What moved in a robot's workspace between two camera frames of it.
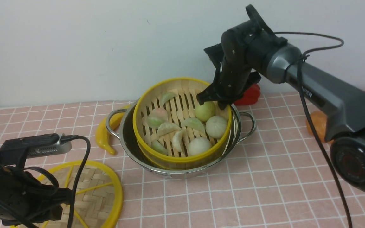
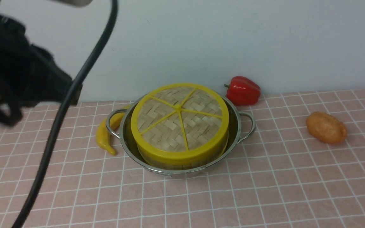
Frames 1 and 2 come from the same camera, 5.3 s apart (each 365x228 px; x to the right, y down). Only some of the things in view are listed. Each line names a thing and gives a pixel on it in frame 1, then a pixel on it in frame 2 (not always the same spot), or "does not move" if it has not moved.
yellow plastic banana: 102,135 does not move
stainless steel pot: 121,123 does not move
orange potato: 319,119 does not move
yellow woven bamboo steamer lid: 98,199 → 179,122
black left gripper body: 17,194 → 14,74
